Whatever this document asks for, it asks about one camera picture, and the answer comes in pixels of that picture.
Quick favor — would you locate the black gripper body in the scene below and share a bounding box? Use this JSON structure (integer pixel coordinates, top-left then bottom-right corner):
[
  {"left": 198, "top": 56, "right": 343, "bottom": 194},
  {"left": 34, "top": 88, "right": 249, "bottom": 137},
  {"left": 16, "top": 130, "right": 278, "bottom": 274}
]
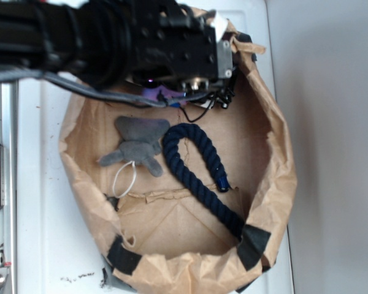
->
[{"left": 122, "top": 1, "right": 233, "bottom": 91}]

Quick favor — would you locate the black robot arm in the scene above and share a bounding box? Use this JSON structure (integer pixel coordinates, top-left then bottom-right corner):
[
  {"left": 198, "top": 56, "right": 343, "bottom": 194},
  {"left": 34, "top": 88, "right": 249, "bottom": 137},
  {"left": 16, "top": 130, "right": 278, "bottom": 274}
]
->
[{"left": 0, "top": 1, "right": 233, "bottom": 91}]

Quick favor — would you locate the grey plush elephant toy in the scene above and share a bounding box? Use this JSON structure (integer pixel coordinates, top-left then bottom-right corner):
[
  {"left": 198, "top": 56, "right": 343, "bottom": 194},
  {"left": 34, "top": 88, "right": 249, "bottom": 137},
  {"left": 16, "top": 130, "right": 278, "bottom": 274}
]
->
[{"left": 98, "top": 116, "right": 170, "bottom": 177}]

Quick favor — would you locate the brown paper bag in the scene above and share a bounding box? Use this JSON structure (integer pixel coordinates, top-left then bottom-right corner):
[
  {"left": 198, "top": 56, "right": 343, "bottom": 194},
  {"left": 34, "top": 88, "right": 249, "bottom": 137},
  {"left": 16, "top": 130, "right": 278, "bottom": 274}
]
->
[{"left": 59, "top": 25, "right": 297, "bottom": 293}]

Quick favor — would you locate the grey sleeved cable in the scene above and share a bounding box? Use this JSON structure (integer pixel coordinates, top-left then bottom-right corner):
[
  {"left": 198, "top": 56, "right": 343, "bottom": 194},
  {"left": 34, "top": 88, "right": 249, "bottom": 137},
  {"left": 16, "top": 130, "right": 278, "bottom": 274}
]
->
[{"left": 0, "top": 69, "right": 169, "bottom": 108}]

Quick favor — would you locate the dark blue rope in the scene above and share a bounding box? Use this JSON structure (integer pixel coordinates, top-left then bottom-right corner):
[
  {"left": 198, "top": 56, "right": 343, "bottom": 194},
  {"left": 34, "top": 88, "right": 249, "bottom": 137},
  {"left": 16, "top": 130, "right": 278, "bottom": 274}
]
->
[{"left": 162, "top": 122, "right": 245, "bottom": 243}]

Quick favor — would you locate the aluminium frame rail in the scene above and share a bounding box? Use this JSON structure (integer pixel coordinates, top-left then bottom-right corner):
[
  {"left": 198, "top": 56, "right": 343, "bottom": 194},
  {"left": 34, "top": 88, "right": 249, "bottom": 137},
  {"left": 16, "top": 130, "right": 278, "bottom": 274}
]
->
[{"left": 0, "top": 83, "right": 18, "bottom": 293}]

